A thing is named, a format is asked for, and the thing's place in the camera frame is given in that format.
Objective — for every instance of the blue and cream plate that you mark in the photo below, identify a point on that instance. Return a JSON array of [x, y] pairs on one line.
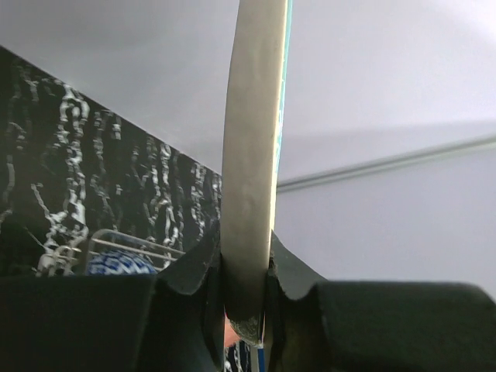
[[250, 158]]

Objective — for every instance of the chrome wire dish rack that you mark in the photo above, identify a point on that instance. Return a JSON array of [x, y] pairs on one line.
[[72, 258]]

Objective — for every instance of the blue and white patterned bowl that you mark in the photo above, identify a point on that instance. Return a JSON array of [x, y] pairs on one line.
[[118, 262]]

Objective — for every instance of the right aluminium frame rail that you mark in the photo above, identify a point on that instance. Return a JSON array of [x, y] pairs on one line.
[[387, 164]]

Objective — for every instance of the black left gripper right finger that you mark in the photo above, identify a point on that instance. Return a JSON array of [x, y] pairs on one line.
[[314, 324]]

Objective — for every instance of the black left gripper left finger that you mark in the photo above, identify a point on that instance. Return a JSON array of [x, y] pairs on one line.
[[172, 321]]

